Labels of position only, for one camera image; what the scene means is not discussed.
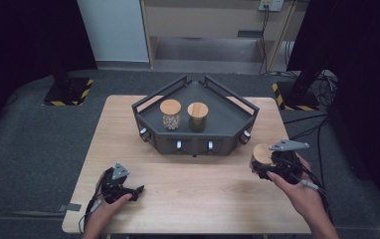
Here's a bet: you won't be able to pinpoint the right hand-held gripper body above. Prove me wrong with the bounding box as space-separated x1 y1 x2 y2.
269 138 310 185

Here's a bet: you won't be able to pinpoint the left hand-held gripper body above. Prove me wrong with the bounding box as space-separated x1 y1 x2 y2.
95 161 139 204

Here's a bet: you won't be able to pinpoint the glass jar of brown grains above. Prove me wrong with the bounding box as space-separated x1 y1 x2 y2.
249 142 276 175

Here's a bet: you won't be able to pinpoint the dark grey corner rack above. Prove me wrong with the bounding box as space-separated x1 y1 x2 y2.
131 75 261 157

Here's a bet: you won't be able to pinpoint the glass jar of white beans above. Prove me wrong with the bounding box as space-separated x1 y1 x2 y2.
159 99 182 131

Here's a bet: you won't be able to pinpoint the glass jar of green beans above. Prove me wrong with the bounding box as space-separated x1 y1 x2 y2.
186 102 210 133

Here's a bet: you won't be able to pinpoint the person's left hand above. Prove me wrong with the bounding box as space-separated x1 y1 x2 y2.
90 193 133 233

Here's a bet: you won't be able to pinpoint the person's right hand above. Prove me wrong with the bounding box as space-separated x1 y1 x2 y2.
266 157 326 220

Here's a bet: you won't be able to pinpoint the grey table clamp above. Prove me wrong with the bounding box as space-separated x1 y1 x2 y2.
57 202 83 213

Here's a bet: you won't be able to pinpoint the black stand with striped base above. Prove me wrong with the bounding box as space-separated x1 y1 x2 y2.
272 64 326 112
42 58 95 108

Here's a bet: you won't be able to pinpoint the dark curtain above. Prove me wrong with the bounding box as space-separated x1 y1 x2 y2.
286 0 380 208
0 0 98 143

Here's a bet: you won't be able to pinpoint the white panel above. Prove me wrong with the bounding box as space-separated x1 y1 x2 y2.
77 0 150 63

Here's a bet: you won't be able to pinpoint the wooden cabinet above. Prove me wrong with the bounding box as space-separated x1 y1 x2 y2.
140 0 308 73

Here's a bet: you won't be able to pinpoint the left hand-held gripper cable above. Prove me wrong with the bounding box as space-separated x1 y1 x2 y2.
77 195 104 234

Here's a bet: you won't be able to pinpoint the hand-held gripper cable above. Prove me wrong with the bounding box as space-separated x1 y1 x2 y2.
77 195 104 234
277 157 333 223

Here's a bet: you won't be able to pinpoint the right hand-held gripper cable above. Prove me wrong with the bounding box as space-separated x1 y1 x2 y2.
277 157 333 223

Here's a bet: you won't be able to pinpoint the black floor cables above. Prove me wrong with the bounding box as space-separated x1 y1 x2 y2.
283 71 340 207

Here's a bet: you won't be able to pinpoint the black socket cables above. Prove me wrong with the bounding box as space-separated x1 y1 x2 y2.
259 9 271 75

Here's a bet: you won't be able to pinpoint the white wall socket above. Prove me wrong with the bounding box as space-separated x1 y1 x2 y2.
258 0 285 13

